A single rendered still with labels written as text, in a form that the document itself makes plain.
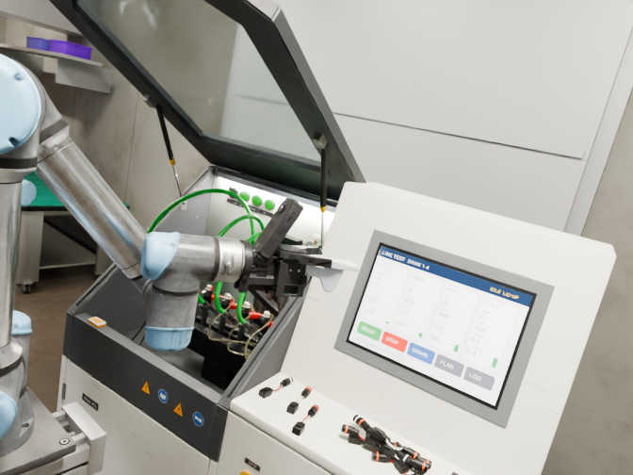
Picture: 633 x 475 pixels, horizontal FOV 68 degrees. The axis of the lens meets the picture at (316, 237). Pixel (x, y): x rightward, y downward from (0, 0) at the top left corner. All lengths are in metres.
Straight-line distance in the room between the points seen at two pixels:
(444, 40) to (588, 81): 0.74
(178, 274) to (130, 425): 0.91
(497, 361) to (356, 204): 0.55
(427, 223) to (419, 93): 1.52
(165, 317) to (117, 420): 0.90
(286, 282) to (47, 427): 0.54
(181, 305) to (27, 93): 0.36
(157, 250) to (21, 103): 0.26
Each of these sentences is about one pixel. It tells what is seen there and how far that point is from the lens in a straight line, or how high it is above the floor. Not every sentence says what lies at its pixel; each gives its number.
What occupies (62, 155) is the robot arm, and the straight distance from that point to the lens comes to 0.83.
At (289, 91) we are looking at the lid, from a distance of 1.14.
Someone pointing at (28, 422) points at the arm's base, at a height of 1.06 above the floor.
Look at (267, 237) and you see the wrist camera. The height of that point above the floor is 1.49.
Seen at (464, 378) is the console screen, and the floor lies 1.18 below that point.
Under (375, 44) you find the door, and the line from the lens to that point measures 2.93.
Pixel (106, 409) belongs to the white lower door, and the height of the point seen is 0.71.
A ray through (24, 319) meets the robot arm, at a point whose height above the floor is 1.27.
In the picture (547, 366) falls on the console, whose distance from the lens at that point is 1.23.
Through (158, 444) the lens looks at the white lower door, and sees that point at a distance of 1.53.
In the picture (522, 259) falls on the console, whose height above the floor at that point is 1.48.
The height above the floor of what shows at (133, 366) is 0.91.
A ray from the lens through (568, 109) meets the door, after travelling 2.46.
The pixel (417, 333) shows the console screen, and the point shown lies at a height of 1.23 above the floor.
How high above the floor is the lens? 1.68
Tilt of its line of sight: 13 degrees down
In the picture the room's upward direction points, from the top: 12 degrees clockwise
